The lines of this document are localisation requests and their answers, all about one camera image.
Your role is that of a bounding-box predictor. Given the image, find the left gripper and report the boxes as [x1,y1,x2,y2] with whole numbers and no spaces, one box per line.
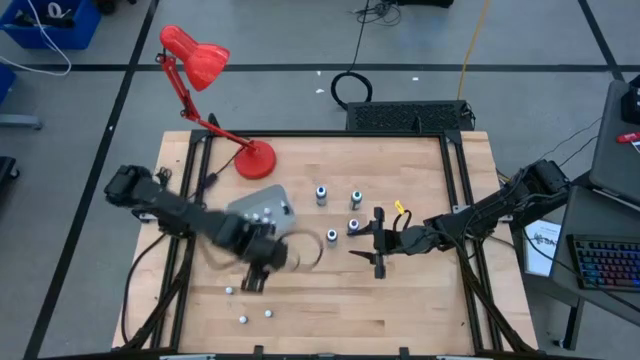
[219,213,291,294]

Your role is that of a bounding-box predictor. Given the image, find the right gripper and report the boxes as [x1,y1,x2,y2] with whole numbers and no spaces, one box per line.
[348,206,444,280]

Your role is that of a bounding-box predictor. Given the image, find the grey plastic bin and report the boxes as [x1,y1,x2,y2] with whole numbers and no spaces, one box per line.
[227,183,297,236]

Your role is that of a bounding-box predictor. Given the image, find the black perforated computer case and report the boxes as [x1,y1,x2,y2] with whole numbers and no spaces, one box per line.
[345,99,476,134]

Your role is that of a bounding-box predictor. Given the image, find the white printed paper sheet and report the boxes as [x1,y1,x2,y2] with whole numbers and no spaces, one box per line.
[523,218,563,279]

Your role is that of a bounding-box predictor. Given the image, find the red desk lamp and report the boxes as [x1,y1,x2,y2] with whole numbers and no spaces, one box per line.
[154,24,278,180]

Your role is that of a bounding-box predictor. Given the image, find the grey desk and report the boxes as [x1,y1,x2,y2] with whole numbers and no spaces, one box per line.
[588,79,640,206]
[549,185,640,326]

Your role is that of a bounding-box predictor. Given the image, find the backlit computer keyboard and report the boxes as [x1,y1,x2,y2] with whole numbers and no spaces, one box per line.
[571,233,640,293]

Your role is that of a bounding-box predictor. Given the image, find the black floor object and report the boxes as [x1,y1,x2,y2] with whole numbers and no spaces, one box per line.
[0,155,22,184]

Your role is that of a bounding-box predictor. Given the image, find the grey metal floor base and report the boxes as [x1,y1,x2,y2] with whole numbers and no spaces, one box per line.
[0,113,45,132]

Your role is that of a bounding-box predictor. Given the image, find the black desktop device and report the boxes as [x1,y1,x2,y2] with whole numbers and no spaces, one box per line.
[620,73,640,126]

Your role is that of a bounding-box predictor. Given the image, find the blue plastic crate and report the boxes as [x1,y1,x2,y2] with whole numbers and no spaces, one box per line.
[0,0,102,51]
[0,63,17,105]

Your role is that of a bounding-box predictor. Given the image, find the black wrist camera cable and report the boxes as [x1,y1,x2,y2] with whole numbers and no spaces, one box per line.
[277,228,326,274]

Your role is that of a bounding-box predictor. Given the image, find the black lamp power cord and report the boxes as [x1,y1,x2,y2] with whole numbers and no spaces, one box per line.
[197,148,242,195]

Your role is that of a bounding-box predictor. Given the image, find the black arm base cable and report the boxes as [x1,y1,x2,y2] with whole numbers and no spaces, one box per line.
[121,232,171,346]

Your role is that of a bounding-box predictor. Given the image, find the black coiled floor cable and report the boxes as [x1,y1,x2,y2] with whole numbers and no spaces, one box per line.
[329,0,375,112]

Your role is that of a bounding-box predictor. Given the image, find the yellow hanging cable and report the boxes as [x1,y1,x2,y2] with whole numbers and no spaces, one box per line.
[456,0,494,101]

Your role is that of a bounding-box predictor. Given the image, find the tangled black cables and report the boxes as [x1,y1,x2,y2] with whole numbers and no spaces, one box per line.
[349,0,404,27]

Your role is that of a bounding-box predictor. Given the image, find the white cable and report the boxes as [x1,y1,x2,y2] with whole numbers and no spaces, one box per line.
[0,0,74,78]

